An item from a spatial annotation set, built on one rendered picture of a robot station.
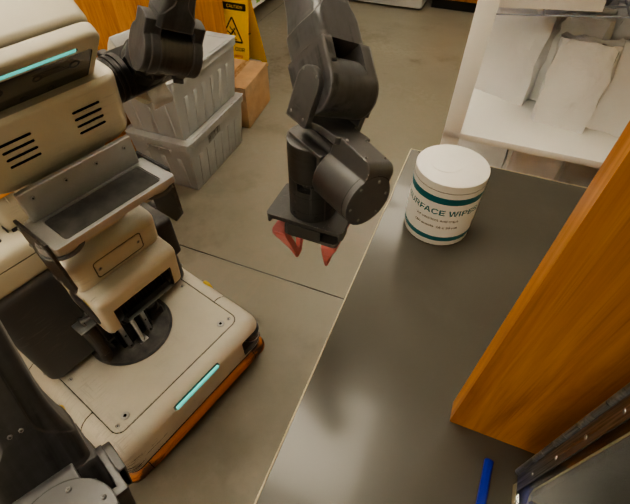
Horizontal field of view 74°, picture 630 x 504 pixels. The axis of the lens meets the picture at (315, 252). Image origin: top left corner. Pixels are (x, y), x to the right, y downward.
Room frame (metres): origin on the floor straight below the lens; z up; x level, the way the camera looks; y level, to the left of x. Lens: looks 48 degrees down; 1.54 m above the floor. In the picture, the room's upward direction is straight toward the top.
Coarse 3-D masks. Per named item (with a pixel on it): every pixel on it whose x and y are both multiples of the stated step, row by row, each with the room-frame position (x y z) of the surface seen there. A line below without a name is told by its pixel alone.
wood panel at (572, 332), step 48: (624, 144) 0.23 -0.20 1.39; (624, 192) 0.21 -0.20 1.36; (576, 240) 0.21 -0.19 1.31; (624, 240) 0.20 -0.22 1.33; (528, 288) 0.23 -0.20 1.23; (576, 288) 0.20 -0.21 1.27; (624, 288) 0.19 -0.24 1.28; (528, 336) 0.21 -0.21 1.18; (576, 336) 0.19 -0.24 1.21; (624, 336) 0.18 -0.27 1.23; (480, 384) 0.21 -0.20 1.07; (528, 384) 0.20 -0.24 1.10; (576, 384) 0.18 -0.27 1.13; (624, 384) 0.17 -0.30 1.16; (480, 432) 0.20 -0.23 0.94; (528, 432) 0.18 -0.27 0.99
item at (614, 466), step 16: (608, 432) 0.11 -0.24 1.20; (624, 432) 0.11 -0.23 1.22; (592, 448) 0.11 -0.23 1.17; (608, 448) 0.10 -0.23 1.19; (624, 448) 0.10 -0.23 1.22; (560, 464) 0.11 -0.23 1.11; (576, 464) 0.10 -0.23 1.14; (592, 464) 0.10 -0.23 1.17; (608, 464) 0.09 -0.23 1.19; (624, 464) 0.09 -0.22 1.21; (544, 480) 0.11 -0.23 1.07; (560, 480) 0.10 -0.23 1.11; (576, 480) 0.09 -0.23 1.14; (592, 480) 0.09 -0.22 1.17; (608, 480) 0.08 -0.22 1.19; (624, 480) 0.08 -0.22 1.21; (528, 496) 0.10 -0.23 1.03; (544, 496) 0.09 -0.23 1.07; (560, 496) 0.09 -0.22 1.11; (576, 496) 0.08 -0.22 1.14; (592, 496) 0.07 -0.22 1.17; (608, 496) 0.07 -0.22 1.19; (624, 496) 0.07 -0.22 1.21
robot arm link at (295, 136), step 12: (288, 132) 0.40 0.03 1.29; (300, 132) 0.39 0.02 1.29; (312, 132) 0.39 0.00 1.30; (288, 144) 0.38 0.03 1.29; (300, 144) 0.38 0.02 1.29; (312, 144) 0.37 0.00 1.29; (324, 144) 0.37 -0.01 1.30; (288, 156) 0.38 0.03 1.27; (300, 156) 0.37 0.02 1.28; (312, 156) 0.36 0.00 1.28; (324, 156) 0.35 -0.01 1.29; (288, 168) 0.39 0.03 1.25; (300, 168) 0.37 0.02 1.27; (312, 168) 0.36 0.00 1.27; (300, 180) 0.37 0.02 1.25; (312, 180) 0.36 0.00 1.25
